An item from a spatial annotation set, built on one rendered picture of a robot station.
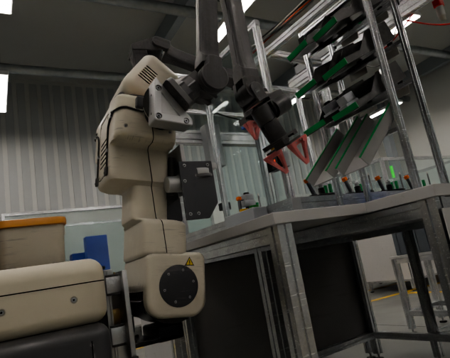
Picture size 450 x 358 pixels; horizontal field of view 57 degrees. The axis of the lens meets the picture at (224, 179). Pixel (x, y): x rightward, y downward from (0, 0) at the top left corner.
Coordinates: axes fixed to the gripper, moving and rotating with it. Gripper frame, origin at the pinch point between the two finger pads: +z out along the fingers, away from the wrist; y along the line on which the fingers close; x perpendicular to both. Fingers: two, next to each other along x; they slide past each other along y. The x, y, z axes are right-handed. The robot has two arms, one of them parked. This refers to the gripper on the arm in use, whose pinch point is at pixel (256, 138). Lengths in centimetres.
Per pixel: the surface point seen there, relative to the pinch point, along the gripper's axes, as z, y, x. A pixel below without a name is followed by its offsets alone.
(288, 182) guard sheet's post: 14.5, 22.8, -32.6
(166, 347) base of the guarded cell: 85, 107, 7
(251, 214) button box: 30.0, 4.8, 6.6
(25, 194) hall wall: -175, 807, -29
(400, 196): 39, -61, 8
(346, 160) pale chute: 19.9, -30.7, -12.4
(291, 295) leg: 57, -46, 37
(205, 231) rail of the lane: 29, 54, 0
